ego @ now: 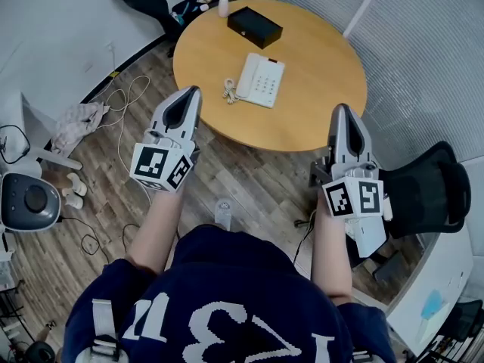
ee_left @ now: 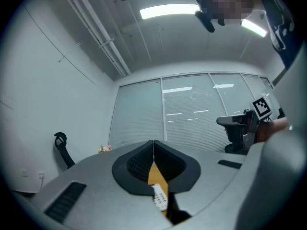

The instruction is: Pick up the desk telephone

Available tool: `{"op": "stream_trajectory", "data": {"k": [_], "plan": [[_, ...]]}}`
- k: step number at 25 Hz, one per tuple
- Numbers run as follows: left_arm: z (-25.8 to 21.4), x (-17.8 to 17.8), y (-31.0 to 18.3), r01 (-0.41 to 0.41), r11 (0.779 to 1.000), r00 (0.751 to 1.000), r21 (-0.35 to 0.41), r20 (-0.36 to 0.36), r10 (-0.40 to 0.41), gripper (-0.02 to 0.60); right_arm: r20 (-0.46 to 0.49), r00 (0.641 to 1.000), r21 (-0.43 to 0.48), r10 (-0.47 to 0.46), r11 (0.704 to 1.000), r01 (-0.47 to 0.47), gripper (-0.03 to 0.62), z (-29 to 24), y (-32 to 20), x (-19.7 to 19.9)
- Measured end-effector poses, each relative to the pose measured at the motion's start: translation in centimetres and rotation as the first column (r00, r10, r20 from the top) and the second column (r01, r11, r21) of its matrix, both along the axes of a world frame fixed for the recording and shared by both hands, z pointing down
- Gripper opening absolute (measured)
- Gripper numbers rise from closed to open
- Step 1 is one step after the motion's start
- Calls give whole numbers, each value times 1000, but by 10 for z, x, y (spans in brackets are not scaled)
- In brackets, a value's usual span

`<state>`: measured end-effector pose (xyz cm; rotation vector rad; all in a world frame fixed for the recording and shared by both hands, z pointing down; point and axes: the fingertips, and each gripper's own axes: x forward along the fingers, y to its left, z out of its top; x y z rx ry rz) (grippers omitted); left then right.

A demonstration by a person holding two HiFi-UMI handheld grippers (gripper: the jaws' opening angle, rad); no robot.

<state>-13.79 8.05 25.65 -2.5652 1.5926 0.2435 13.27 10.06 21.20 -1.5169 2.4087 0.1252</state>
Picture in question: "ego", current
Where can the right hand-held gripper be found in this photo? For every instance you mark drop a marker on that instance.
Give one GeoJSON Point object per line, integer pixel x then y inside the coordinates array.
{"type": "Point", "coordinates": [351, 199]}

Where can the person's navy printed shirt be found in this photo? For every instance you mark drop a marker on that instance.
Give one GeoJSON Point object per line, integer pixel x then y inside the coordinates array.
{"type": "Point", "coordinates": [227, 297]}

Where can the blue face mask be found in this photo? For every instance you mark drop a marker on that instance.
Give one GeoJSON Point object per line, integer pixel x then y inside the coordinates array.
{"type": "Point", "coordinates": [432, 304]}

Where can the white desk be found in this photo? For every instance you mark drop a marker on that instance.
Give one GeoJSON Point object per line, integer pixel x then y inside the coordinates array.
{"type": "Point", "coordinates": [435, 278]}

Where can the white furniture piece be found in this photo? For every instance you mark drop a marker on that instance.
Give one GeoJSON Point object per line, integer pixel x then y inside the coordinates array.
{"type": "Point", "coordinates": [22, 127]}

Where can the person's left forearm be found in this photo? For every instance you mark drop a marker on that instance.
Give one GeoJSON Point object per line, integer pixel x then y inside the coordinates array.
{"type": "Point", "coordinates": [155, 229]}

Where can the person's gray shoe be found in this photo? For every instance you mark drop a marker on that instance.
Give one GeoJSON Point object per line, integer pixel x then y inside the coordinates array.
{"type": "Point", "coordinates": [223, 214]}

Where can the white telephone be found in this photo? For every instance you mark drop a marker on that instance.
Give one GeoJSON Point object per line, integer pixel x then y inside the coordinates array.
{"type": "Point", "coordinates": [264, 81]}

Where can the white and gray appliance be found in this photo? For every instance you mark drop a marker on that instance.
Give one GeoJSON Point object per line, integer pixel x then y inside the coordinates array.
{"type": "Point", "coordinates": [32, 202]}

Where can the small white bottle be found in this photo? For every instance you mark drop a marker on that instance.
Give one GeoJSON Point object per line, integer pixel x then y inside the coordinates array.
{"type": "Point", "coordinates": [387, 208]}

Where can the white box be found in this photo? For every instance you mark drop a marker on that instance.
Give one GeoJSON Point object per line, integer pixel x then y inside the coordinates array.
{"type": "Point", "coordinates": [368, 238]}

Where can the person's right forearm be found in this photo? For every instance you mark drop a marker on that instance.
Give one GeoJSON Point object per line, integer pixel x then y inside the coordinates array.
{"type": "Point", "coordinates": [331, 255]}

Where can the black rectangular box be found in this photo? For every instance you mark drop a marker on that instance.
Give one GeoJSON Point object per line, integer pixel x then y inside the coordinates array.
{"type": "Point", "coordinates": [253, 23]}

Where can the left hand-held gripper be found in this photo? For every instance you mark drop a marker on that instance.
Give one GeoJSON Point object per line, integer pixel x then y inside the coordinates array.
{"type": "Point", "coordinates": [149, 163]}

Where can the black mesh office chair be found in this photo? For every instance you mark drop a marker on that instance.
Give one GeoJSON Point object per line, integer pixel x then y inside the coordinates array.
{"type": "Point", "coordinates": [419, 191]}

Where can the crumpled pinkish cloth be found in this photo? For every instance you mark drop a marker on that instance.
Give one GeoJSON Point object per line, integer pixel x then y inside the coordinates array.
{"type": "Point", "coordinates": [75, 125]}

